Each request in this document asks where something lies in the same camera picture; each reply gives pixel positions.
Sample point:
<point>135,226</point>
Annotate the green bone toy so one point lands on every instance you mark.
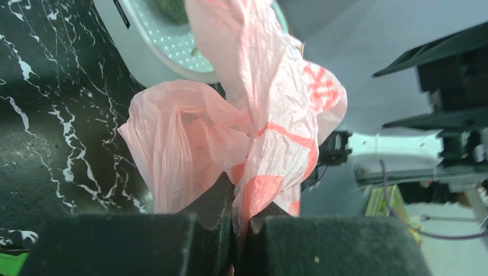
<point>10,265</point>

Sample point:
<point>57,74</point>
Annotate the white plastic basin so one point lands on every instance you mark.
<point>153,48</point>

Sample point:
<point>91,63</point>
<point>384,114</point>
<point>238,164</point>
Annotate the grey metal box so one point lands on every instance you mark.
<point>452,70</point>

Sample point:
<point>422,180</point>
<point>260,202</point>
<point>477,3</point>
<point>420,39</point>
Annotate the black marble mat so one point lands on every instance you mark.
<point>65,91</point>

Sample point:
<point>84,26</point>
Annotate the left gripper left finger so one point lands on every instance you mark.
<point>194,241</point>

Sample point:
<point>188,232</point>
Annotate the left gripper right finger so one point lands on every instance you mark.
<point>280,244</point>

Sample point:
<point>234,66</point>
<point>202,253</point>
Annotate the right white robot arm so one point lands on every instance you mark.
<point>334,151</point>

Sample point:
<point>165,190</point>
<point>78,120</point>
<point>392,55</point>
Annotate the pink plastic bag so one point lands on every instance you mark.
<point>264,133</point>

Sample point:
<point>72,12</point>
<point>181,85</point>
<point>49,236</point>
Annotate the green fake melon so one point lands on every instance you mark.
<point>174,10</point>

